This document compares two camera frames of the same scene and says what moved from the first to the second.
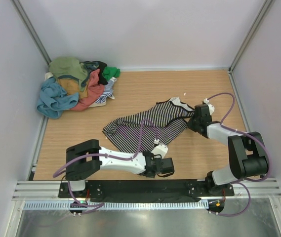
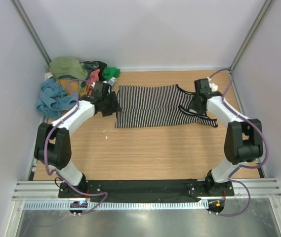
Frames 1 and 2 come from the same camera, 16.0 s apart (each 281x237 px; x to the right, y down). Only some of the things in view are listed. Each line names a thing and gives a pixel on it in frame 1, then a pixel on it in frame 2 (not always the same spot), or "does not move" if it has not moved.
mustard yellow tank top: (72, 86) does not move
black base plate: (141, 188) does not move
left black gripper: (156, 156) → (115, 106)
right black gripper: (190, 125) → (201, 111)
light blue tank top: (54, 99) does not move
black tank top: (101, 79) does not move
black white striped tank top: (169, 117) → (157, 106)
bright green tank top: (109, 72) does not move
